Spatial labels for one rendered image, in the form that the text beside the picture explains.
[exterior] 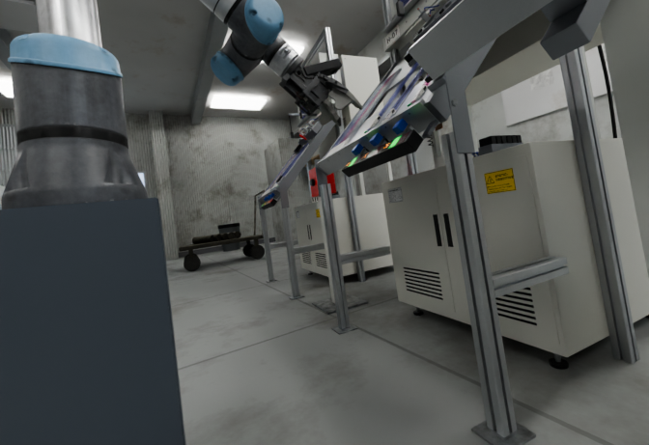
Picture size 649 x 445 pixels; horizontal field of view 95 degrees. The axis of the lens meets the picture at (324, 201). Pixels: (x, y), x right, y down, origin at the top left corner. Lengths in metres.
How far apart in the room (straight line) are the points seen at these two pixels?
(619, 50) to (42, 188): 0.77
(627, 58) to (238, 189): 8.11
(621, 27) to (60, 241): 0.76
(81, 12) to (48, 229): 0.42
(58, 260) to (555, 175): 1.04
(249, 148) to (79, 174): 8.30
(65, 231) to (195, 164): 7.95
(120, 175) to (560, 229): 0.99
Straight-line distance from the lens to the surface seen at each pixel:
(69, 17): 0.72
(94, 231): 0.42
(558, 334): 1.03
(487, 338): 0.74
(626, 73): 0.62
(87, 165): 0.46
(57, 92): 0.50
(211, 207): 8.21
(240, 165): 8.52
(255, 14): 0.65
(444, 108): 0.76
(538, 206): 0.96
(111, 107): 0.51
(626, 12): 0.64
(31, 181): 0.47
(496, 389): 0.79
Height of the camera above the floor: 0.50
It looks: 3 degrees up
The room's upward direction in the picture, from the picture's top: 8 degrees counter-clockwise
